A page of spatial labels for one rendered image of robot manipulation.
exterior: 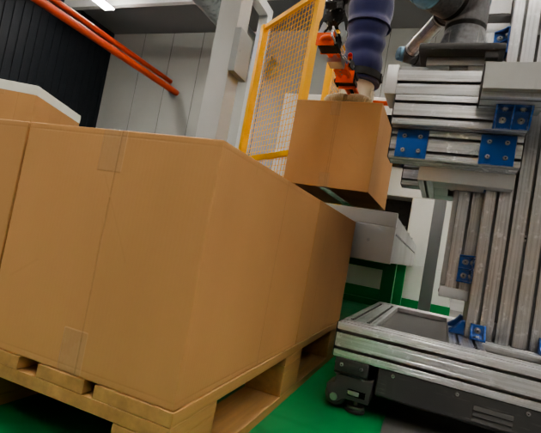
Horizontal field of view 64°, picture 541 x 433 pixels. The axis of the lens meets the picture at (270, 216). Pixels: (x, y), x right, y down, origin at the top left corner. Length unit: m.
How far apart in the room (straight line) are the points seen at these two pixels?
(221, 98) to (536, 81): 2.14
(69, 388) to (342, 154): 1.51
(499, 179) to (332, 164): 0.78
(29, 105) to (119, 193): 2.09
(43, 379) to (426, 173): 1.15
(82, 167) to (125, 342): 0.30
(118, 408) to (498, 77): 1.10
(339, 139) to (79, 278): 1.46
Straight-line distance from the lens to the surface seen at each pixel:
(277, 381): 1.18
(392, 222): 1.83
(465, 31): 1.46
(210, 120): 3.00
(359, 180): 1.93
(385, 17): 2.48
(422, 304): 2.38
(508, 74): 1.27
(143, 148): 0.72
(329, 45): 1.81
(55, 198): 0.83
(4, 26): 13.78
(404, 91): 1.39
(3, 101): 2.87
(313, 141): 2.03
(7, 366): 0.89
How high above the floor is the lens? 0.41
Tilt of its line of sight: 3 degrees up
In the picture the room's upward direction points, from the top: 10 degrees clockwise
